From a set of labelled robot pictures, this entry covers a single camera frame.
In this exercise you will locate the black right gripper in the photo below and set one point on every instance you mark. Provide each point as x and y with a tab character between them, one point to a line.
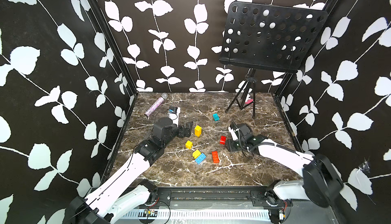
229	145

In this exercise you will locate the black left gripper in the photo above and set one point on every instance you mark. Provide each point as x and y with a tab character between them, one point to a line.
182	134

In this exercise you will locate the tall yellow lego brick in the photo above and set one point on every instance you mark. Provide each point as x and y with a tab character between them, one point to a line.
198	131

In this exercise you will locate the small red lego brick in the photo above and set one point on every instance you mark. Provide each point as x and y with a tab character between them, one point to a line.
223	140

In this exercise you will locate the long red lego brick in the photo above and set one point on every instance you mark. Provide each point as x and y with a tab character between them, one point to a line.
215	157

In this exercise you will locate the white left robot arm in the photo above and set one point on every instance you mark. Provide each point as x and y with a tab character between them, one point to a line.
109	202

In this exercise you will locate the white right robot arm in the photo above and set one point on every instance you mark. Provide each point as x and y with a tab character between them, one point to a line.
319	182

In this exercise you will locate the small yellow lego brick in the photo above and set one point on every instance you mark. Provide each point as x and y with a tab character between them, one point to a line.
189	145

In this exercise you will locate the yellow lego brick beside blue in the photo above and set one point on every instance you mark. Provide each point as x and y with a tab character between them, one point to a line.
196	154

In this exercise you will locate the light blue lego brick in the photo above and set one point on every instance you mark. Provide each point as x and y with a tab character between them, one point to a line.
199	160

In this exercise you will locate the teal lego brick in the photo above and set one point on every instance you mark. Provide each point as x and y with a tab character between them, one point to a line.
216	117

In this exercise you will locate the purple rhinestone microphone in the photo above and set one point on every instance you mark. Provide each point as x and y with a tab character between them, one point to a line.
156	104

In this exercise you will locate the pink object behind stand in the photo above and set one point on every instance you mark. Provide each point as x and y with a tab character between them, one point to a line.
249	101

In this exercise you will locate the white perforated strip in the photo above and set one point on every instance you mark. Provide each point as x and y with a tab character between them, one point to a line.
205	214

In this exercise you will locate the black perforated music stand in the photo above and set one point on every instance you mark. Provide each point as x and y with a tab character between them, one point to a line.
267	37

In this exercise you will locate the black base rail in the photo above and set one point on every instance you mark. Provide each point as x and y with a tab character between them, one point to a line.
256	195

